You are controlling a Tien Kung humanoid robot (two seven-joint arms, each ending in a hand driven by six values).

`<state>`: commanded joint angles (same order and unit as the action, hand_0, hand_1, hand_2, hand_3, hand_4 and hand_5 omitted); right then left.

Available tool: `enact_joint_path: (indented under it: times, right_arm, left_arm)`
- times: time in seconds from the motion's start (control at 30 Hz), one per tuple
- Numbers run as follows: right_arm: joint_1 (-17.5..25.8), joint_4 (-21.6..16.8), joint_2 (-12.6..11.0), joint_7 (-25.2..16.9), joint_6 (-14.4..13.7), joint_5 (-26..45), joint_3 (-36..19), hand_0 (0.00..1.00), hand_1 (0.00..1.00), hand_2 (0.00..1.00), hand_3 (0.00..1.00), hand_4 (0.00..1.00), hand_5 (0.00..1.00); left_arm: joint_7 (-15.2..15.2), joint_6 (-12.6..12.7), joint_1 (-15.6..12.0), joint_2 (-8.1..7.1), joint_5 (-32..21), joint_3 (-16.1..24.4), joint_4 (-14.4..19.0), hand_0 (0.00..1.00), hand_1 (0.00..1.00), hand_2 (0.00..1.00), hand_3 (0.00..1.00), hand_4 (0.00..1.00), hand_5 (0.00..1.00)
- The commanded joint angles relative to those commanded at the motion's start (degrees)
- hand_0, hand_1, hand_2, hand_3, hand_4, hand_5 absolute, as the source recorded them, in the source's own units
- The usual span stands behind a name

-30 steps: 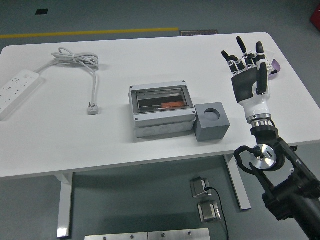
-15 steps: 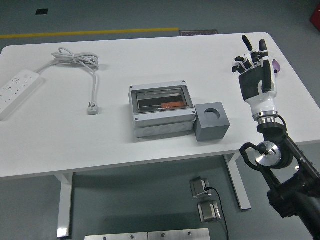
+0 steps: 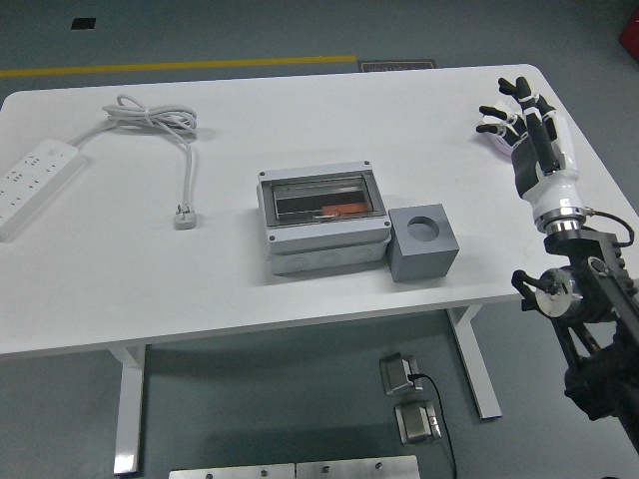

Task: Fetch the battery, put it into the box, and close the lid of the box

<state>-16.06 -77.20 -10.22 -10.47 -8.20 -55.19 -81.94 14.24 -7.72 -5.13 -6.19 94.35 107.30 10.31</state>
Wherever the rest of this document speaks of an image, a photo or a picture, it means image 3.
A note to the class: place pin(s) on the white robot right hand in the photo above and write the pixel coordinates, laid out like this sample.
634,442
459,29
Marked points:
549,184

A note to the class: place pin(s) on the orange cylindrical battery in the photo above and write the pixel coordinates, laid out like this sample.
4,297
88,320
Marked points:
349,208

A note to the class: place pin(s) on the clear hinged box lid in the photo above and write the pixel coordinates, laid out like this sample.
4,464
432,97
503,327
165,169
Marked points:
319,192

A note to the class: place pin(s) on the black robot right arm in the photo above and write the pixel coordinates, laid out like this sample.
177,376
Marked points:
594,299

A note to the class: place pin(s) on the grey plastic junction box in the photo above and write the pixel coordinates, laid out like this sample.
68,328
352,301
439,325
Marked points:
324,247

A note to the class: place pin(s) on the purple tray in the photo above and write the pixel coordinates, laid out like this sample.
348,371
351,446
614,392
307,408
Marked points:
499,144

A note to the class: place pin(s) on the grey block with round hole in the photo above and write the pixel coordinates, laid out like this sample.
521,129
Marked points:
424,264

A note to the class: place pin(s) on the red object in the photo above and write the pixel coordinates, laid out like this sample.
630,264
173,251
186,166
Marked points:
630,32

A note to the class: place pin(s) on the dark floor sign mat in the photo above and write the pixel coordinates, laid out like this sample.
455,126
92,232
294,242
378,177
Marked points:
397,66

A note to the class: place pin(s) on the white table leg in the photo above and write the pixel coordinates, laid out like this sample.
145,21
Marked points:
127,424
479,379

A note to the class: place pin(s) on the metal plate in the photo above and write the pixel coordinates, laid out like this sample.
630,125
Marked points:
229,472
357,469

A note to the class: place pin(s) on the black floor socket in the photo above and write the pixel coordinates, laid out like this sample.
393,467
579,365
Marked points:
83,23

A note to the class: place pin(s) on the white power strip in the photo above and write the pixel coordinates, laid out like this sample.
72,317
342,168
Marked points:
30,179

